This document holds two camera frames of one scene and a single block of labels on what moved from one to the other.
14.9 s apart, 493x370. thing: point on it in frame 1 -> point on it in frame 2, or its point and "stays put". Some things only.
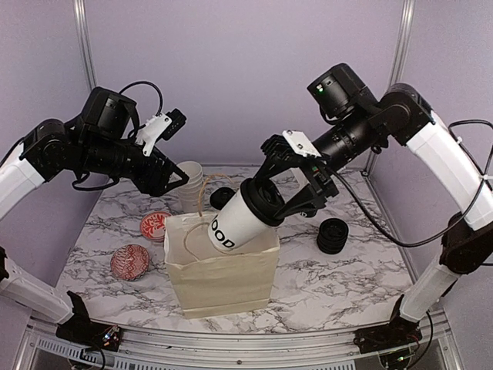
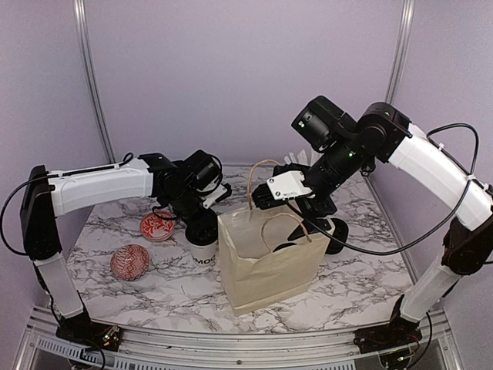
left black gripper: [155, 185] -> [210, 216]
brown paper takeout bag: [211, 281] -> [264, 269]
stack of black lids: [332, 235] stays put
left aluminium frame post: [80, 16] stays put
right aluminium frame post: [398, 52] stays put
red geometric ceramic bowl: [130, 262] stays put
